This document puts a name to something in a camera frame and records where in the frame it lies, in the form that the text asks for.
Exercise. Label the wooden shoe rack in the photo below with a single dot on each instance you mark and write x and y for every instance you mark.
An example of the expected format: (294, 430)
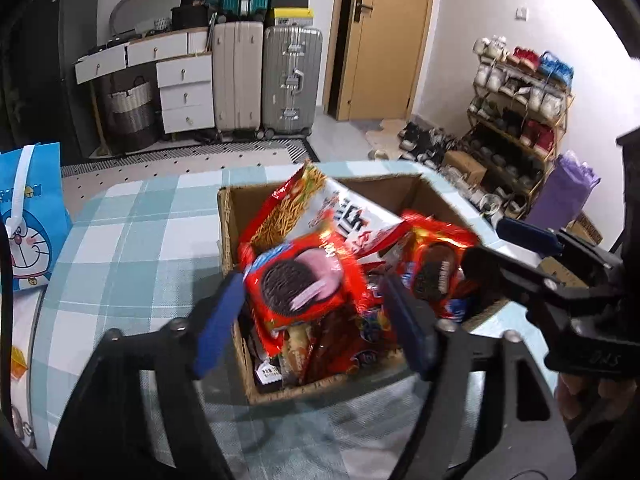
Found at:
(518, 118)

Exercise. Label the blue Doraemon tote bag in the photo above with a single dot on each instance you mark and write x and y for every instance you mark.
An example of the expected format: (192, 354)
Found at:
(33, 213)

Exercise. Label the checked teal tablecloth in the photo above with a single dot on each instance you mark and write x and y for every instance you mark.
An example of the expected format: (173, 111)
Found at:
(144, 252)

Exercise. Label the person's right hand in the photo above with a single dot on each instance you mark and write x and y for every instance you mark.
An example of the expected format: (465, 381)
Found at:
(573, 394)

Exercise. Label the woven laundry basket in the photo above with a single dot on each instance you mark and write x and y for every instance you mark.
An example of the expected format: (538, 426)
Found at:
(133, 115)

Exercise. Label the purple bag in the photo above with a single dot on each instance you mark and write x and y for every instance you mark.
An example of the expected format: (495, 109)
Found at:
(565, 192)

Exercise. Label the red Oreo snack packet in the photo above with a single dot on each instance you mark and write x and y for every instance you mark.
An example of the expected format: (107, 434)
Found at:
(300, 281)

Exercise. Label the small cardboard box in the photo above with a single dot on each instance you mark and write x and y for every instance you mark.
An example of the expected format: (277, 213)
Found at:
(471, 170)

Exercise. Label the noodle snack bag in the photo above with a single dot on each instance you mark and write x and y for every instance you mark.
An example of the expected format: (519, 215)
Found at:
(306, 199)

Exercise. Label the SF Express cardboard box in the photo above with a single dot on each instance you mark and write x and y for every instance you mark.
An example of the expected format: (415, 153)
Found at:
(424, 193)

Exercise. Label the red chocolate Oreo packet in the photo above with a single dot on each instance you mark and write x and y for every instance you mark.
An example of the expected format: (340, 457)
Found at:
(430, 263)

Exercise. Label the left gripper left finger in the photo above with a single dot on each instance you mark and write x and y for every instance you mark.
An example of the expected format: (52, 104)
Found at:
(211, 321)

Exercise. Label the wooden door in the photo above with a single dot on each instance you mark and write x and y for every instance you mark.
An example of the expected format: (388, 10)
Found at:
(375, 58)

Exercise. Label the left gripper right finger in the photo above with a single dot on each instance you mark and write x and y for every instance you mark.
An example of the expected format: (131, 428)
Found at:
(413, 321)

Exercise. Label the white drawer desk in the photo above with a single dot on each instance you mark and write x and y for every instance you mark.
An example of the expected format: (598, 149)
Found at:
(180, 67)

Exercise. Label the beige hard suitcase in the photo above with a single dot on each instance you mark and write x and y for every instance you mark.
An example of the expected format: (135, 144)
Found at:
(237, 75)

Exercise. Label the silver hard suitcase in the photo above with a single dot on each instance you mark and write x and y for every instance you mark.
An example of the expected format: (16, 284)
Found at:
(290, 79)

